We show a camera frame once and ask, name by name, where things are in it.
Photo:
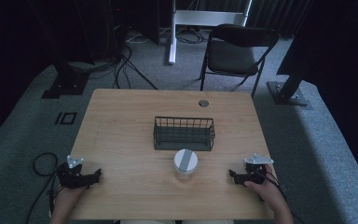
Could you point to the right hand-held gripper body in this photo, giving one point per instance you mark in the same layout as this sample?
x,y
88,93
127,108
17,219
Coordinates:
x,y
256,169

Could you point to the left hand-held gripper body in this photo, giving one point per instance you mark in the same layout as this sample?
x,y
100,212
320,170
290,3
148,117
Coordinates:
x,y
70,174

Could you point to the clear jar with white lid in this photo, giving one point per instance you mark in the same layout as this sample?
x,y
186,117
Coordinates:
x,y
185,165

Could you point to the person's left hand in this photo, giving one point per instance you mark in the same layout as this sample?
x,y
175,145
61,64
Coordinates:
x,y
69,196

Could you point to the person's right hand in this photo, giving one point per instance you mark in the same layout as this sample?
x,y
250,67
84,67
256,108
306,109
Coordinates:
x,y
265,191

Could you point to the black slanted stand base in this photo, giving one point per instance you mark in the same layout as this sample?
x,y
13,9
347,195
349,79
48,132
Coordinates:
x,y
287,91

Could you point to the black folding chair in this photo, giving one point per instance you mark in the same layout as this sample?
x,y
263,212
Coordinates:
x,y
233,56

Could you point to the black stand with base plate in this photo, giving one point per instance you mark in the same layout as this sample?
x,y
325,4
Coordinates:
x,y
66,81

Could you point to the white desk frame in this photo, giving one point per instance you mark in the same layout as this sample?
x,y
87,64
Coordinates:
x,y
174,31

